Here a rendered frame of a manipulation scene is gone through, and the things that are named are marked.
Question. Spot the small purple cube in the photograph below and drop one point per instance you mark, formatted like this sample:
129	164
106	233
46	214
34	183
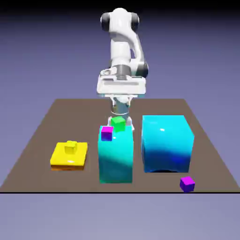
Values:
187	184
106	133

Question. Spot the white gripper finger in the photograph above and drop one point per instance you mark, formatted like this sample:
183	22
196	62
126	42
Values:
129	101
112	101

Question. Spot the flat yellow box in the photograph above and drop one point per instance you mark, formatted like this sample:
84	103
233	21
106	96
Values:
69	159

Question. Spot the tall narrow cyan box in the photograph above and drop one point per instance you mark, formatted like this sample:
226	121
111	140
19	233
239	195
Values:
115	159

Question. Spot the large wide cyan box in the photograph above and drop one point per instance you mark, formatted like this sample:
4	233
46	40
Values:
166	144

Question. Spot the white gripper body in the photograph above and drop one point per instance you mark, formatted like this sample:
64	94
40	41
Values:
121	88

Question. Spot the small green cube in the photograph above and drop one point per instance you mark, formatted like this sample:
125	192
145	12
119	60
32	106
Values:
118	124

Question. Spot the small yellow cube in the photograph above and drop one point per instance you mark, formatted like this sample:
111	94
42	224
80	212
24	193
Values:
70	147

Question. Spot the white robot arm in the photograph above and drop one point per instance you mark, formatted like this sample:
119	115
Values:
121	37

